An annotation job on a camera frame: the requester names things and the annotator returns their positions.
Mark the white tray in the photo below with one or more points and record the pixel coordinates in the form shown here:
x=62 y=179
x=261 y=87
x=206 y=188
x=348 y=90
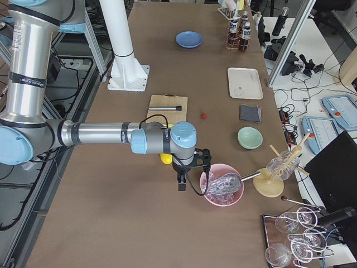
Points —
x=244 y=83

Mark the white pillar base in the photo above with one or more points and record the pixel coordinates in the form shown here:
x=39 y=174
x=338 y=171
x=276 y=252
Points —
x=127 y=74

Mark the yellow lemon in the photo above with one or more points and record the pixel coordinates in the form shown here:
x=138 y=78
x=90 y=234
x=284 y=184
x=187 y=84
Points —
x=166 y=158

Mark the aluminium frame post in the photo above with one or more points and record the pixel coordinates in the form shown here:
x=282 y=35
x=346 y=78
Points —
x=296 y=27

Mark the pink bowl with ice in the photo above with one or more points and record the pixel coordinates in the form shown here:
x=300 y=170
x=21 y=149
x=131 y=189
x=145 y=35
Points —
x=209 y=186

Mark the blue plate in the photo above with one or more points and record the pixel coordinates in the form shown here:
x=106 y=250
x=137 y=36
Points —
x=189 y=39

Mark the green bowl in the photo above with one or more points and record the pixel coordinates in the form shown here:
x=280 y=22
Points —
x=249 y=138

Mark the wine glass rack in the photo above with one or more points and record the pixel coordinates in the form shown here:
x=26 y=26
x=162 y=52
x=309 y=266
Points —
x=294 y=238

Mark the blue teach pendant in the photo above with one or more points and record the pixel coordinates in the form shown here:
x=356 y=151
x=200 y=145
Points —
x=321 y=132
x=342 y=109

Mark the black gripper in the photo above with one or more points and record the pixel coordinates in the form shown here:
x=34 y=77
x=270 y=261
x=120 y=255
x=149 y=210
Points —
x=179 y=169

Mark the black thermos bottle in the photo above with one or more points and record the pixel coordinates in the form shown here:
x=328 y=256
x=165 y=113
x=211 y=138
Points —
x=280 y=21

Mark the wooden cutting board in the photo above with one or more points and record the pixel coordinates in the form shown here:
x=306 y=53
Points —
x=169 y=100

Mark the metal ice scoop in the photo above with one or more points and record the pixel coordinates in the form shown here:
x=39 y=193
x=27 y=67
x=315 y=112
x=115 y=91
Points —
x=231 y=182

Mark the copper wire bottle rack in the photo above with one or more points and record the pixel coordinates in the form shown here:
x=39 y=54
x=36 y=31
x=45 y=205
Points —
x=238 y=35

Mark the dark drink bottle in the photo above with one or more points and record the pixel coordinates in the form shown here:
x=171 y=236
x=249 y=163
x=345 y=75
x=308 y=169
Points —
x=245 y=36
x=232 y=40
x=244 y=19

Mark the wooden cup tree stand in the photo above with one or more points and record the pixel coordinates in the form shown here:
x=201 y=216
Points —
x=270 y=182

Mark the black monitor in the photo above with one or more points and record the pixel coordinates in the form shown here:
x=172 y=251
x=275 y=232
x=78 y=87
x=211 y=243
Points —
x=333 y=172

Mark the grey cloth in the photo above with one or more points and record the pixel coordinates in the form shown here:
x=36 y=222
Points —
x=250 y=113

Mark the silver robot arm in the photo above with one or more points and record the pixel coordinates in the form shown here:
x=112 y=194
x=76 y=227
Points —
x=26 y=133

